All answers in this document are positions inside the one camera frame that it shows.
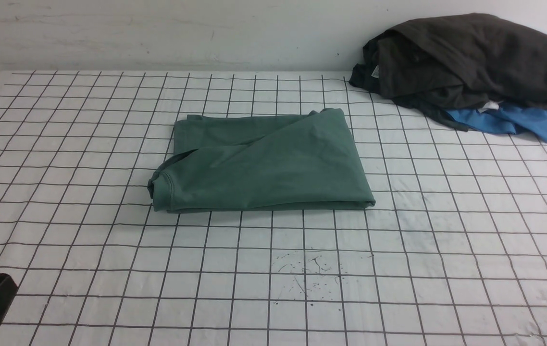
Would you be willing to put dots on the dark grey shirt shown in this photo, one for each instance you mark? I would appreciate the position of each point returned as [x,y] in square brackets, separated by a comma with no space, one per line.
[464,61]

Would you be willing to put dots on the green long-sleeved shirt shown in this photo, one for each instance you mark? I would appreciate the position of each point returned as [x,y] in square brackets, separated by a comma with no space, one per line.
[285,162]

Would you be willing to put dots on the dark green shirt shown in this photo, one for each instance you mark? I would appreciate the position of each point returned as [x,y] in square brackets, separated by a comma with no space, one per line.
[363,76]

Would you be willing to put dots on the blue shirt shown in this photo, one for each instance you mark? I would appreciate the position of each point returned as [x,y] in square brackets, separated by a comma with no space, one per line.
[503,118]

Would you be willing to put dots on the white grid tablecloth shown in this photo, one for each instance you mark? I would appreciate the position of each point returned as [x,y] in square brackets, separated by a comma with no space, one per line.
[454,252]

